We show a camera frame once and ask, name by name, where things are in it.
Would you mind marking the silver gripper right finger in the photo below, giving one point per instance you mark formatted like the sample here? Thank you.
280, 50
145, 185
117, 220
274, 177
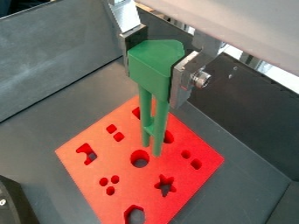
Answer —
189, 74

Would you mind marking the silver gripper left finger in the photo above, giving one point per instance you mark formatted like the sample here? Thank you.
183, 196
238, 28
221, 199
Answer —
130, 29

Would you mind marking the green three prong peg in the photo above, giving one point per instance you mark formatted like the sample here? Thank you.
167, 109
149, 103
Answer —
150, 68

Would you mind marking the black object bottom left corner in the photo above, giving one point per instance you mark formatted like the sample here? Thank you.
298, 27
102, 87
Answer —
15, 207

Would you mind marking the red shape sorting board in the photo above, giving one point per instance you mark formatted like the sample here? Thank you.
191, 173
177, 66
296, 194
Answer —
122, 178

